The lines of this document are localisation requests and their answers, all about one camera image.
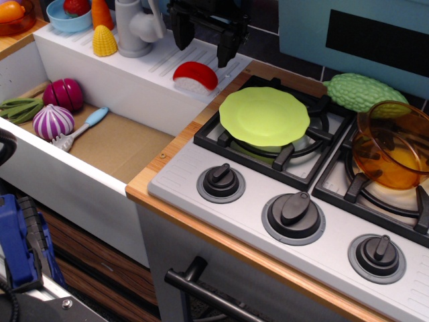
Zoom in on green toy leaves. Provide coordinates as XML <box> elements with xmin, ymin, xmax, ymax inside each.
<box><xmin>1</xmin><ymin>98</ymin><xmax>44</xmax><ymax>125</ymax></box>

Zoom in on black cable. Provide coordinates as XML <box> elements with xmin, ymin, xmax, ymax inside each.
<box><xmin>0</xmin><ymin>127</ymin><xmax>17</xmax><ymax>168</ymax></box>

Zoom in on yellow toy corn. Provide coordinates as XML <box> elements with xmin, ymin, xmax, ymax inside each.
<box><xmin>93</xmin><ymin>25</ymin><xmax>118</xmax><ymax>57</ymax></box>

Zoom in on light blue toy microwave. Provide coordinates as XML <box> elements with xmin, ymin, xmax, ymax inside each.
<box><xmin>279</xmin><ymin>1</ymin><xmax>428</xmax><ymax>98</ymax></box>

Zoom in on left black stove knob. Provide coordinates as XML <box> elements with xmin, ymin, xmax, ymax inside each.
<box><xmin>196</xmin><ymin>163</ymin><xmax>246</xmax><ymax>204</ymax></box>

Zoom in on right black stove knob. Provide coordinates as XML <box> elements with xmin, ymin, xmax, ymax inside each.
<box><xmin>348</xmin><ymin>234</ymin><xmax>407</xmax><ymax>284</ymax></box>

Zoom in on light blue bowl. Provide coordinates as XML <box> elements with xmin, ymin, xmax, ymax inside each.
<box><xmin>46</xmin><ymin>0</ymin><xmax>93</xmax><ymax>33</ymax></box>

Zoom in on middle black stove knob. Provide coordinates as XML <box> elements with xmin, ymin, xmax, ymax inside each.
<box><xmin>261</xmin><ymin>192</ymin><xmax>326</xmax><ymax>246</ymax></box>

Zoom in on purple striped toy onion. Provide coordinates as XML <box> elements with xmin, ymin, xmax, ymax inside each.
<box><xmin>32</xmin><ymin>104</ymin><xmax>75</xmax><ymax>141</ymax></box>

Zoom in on orange toy carrot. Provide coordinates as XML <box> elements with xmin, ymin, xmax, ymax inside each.
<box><xmin>91</xmin><ymin>0</ymin><xmax>115</xmax><ymax>30</ymax></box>

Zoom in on magenta toy beet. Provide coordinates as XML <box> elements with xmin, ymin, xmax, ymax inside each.
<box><xmin>42</xmin><ymin>78</ymin><xmax>84</xmax><ymax>113</ymax></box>

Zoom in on red toy strawberry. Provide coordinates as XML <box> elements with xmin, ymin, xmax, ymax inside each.
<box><xmin>63</xmin><ymin>0</ymin><xmax>91</xmax><ymax>18</ymax></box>

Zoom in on blue clamp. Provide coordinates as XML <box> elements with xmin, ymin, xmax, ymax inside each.
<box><xmin>1</xmin><ymin>194</ymin><xmax>66</xmax><ymax>292</ymax></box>

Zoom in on silver stove top panel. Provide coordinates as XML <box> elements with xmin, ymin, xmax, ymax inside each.
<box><xmin>147</xmin><ymin>110</ymin><xmax>429</xmax><ymax>322</ymax></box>

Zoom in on black oven door handle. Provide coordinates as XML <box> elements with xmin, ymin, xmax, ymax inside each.
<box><xmin>164</xmin><ymin>256</ymin><xmax>264</xmax><ymax>322</ymax></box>

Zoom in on right black stove grate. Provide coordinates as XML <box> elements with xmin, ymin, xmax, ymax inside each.
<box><xmin>312</xmin><ymin>122</ymin><xmax>428</xmax><ymax>248</ymax></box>

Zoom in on orange toy fruit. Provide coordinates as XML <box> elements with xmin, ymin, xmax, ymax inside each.
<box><xmin>0</xmin><ymin>1</ymin><xmax>25</xmax><ymax>23</ymax></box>

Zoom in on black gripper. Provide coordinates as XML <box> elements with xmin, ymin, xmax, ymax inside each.
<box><xmin>167</xmin><ymin>0</ymin><xmax>250</xmax><ymax>68</ymax></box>

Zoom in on blue handled pasta spoon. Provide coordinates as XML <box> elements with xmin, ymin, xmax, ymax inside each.
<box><xmin>51</xmin><ymin>107</ymin><xmax>109</xmax><ymax>152</ymax></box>

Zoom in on black stove grate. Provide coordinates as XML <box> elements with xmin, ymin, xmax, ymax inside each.
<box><xmin>312</xmin><ymin>122</ymin><xmax>428</xmax><ymax>248</ymax></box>
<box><xmin>193</xmin><ymin>76</ymin><xmax>355</xmax><ymax>191</ymax></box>

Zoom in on grey toy faucet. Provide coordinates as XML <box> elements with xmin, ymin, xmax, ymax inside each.
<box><xmin>115</xmin><ymin>0</ymin><xmax>167</xmax><ymax>58</ymax></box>

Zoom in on red and white toy sushi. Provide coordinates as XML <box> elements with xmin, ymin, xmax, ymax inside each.
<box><xmin>172</xmin><ymin>61</ymin><xmax>219</xmax><ymax>96</ymax></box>

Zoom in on light green plate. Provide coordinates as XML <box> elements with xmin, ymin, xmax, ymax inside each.
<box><xmin>219</xmin><ymin>87</ymin><xmax>310</xmax><ymax>147</ymax></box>

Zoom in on orange transparent bowl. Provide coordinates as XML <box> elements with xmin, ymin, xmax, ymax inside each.
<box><xmin>1</xmin><ymin>1</ymin><xmax>36</xmax><ymax>36</ymax></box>

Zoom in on left black stove grate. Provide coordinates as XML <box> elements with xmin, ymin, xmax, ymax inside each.
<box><xmin>193</xmin><ymin>76</ymin><xmax>355</xmax><ymax>191</ymax></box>

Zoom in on orange transparent pot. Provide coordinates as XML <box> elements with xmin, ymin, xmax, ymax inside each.
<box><xmin>352</xmin><ymin>101</ymin><xmax>428</xmax><ymax>190</ymax></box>

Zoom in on black stove knob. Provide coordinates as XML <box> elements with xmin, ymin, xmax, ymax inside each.
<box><xmin>261</xmin><ymin>192</ymin><xmax>326</xmax><ymax>246</ymax></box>
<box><xmin>348</xmin><ymin>234</ymin><xmax>407</xmax><ymax>284</ymax></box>
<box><xmin>196</xmin><ymin>163</ymin><xmax>246</xmax><ymax>204</ymax></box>

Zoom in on green toy bitter gourd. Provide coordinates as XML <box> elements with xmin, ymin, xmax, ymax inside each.
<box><xmin>323</xmin><ymin>73</ymin><xmax>408</xmax><ymax>112</ymax></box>

